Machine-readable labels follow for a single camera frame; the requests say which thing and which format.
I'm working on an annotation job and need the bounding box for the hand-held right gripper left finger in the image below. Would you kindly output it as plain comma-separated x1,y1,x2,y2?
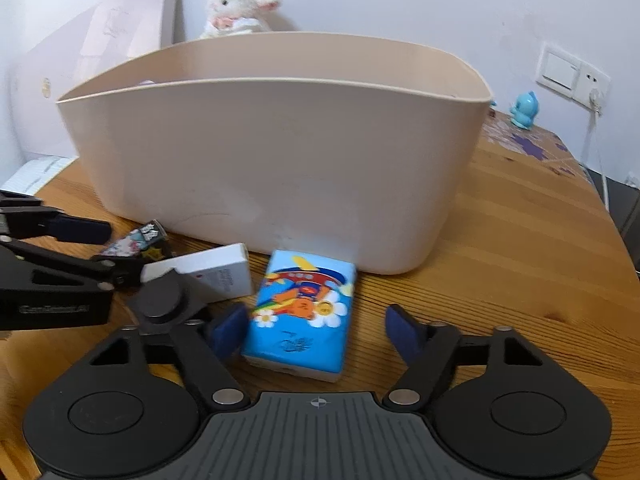
87,304,251,409

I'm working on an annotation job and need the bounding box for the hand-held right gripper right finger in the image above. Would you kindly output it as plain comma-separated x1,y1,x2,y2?
382,304,548,409

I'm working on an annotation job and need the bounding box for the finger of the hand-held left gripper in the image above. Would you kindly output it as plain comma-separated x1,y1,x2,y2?
0,240,199,336
0,191,112,244

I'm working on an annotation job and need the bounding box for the white rectangular box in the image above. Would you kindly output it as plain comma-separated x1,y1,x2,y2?
140,243,253,306

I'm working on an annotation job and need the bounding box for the blue cartoon tissue packet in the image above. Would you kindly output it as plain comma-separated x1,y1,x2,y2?
241,249,357,383

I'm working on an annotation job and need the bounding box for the beige plastic storage bin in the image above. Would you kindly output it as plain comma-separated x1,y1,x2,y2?
55,31,493,276

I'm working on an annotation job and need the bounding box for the black patterned snack packet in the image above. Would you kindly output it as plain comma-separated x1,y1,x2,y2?
100,219,173,261

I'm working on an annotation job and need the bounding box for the white paper sheet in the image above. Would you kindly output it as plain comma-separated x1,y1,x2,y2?
0,156,81,196

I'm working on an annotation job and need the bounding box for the pale pink canvas board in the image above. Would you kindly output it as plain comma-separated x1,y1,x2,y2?
10,0,182,157

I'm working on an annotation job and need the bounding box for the purple patterned table mat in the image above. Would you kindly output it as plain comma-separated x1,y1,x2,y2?
482,110,591,178

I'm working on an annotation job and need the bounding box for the dark furniture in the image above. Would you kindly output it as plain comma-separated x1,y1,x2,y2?
582,165,640,273

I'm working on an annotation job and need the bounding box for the small blue figurine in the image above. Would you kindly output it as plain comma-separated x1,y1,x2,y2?
509,91,540,130

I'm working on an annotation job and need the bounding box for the white plush sheep toy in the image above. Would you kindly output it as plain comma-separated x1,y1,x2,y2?
199,0,283,40

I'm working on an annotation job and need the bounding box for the white power cable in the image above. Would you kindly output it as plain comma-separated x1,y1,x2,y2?
582,87,612,212

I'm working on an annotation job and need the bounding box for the white wall switch socket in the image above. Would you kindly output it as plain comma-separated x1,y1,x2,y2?
535,42,612,107

